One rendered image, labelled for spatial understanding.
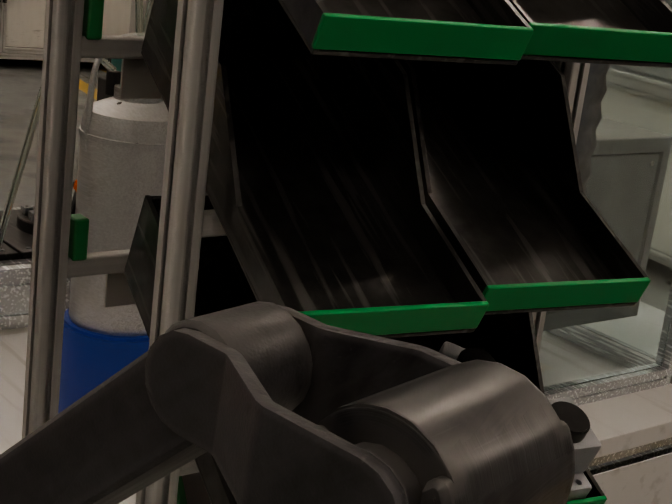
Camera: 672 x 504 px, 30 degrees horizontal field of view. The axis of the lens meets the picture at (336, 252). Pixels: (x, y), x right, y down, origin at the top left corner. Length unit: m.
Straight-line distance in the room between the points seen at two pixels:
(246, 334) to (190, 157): 0.34
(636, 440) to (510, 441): 1.62
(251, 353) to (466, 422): 0.08
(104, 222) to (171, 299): 0.83
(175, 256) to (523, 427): 0.41
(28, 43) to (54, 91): 8.93
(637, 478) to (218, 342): 1.66
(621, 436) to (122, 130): 0.88
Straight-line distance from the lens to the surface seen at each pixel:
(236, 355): 0.39
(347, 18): 0.64
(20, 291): 2.04
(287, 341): 0.42
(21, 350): 1.97
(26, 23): 9.79
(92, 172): 1.59
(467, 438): 0.35
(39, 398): 0.95
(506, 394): 0.38
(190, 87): 0.73
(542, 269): 0.84
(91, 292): 1.62
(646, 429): 1.99
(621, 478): 2.00
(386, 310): 0.70
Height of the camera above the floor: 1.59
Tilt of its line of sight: 16 degrees down
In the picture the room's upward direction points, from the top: 7 degrees clockwise
